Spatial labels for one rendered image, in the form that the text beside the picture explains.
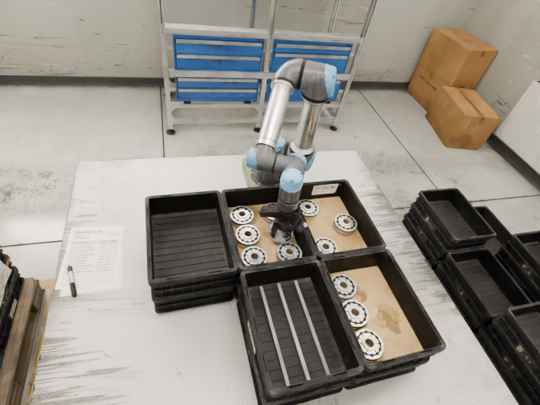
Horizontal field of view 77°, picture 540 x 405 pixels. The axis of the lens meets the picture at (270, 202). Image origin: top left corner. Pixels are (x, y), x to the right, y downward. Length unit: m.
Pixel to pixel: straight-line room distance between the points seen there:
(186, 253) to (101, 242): 0.41
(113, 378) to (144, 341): 0.14
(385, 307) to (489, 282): 1.13
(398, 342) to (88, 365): 1.04
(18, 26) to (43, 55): 0.28
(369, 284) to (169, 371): 0.79
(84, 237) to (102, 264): 0.17
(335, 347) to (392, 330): 0.23
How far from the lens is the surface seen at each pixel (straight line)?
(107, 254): 1.57
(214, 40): 2.98
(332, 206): 1.63
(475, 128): 4.14
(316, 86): 1.39
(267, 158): 1.23
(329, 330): 1.27
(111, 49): 3.95
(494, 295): 2.38
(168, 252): 1.37
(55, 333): 1.45
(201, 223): 1.45
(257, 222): 1.47
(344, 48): 3.31
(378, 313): 1.37
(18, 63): 4.21
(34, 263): 2.55
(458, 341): 1.65
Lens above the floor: 1.94
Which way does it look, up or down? 46 degrees down
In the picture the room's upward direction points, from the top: 12 degrees clockwise
